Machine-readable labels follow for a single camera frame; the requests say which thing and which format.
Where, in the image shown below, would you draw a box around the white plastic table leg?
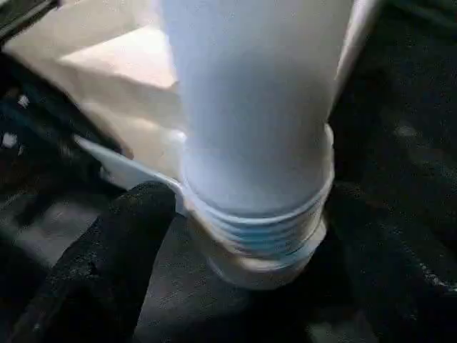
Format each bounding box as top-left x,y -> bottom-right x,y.
161,0 -> 358,254

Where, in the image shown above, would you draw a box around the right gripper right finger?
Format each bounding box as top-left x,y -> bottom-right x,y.
325,184 -> 457,343

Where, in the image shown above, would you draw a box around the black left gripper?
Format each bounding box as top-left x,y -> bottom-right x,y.
0,50 -> 129,181

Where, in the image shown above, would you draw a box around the black mat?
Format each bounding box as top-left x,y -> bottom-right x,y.
0,0 -> 457,343

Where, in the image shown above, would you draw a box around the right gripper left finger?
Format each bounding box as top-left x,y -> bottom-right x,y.
11,181 -> 177,343

